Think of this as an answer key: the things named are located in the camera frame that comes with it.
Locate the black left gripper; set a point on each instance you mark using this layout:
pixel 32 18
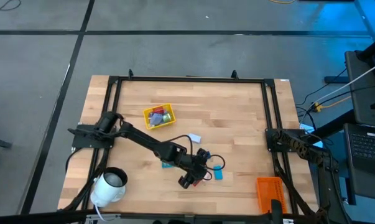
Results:
pixel 195 169

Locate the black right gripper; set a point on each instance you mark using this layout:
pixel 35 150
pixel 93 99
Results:
pixel 276 210

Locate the small blue block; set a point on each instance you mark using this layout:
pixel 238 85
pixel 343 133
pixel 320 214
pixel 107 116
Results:
pixel 207 154

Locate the teal plastic box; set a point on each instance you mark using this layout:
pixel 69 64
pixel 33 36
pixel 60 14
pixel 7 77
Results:
pixel 166 165
pixel 218 173

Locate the white box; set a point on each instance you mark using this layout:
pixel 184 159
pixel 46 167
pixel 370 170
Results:
pixel 194 138

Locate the yellow plastic basket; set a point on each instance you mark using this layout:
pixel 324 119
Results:
pixel 163 127

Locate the green plastic item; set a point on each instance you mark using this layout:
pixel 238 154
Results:
pixel 167 118

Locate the lavender power adapter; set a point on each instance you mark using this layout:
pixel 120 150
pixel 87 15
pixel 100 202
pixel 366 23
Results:
pixel 156 119

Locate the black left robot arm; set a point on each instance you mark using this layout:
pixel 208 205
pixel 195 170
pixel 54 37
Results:
pixel 143 141

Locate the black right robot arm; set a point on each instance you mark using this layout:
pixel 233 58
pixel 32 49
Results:
pixel 299 147

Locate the orange plastic basket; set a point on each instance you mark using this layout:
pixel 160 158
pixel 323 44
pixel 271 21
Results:
pixel 265 193

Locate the small purple cylinder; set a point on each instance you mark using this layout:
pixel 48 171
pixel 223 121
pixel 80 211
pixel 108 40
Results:
pixel 150 115

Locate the light blue box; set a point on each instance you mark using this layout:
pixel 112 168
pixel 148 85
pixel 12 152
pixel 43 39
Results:
pixel 305 127

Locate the black diagonal desk leg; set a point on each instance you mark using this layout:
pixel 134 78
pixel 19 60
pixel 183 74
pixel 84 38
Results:
pixel 333 126

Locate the black laptop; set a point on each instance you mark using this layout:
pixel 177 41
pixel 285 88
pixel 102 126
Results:
pixel 367 149

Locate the yellow power plug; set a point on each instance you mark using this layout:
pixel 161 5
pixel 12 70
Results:
pixel 317 107

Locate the black side desk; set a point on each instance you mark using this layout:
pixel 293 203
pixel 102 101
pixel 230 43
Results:
pixel 364 102

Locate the black desk foot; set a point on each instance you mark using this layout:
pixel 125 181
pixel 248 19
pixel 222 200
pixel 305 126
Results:
pixel 336 80

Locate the black horizontal beam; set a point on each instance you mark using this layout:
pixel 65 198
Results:
pixel 35 217

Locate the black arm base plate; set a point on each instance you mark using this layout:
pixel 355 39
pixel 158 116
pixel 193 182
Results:
pixel 81 141
pixel 269 140

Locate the black table frame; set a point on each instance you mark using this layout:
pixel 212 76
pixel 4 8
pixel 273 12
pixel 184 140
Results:
pixel 190 79

